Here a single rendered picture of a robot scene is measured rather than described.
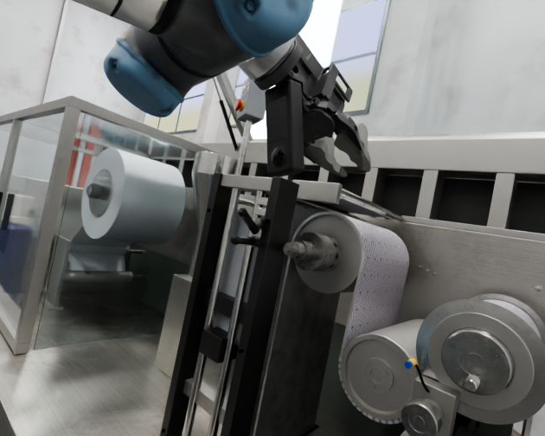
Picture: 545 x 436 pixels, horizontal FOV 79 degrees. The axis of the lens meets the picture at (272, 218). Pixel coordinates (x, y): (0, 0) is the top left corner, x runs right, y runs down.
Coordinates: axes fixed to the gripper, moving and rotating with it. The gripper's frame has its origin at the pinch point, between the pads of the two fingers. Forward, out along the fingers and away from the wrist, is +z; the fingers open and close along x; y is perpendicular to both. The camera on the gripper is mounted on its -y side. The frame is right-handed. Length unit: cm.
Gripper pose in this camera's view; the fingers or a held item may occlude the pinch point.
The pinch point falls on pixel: (351, 171)
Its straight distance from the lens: 53.2
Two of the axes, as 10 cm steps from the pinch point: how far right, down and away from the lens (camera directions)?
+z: 6.4, 5.4, 5.4
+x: -6.9, 1.0, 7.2
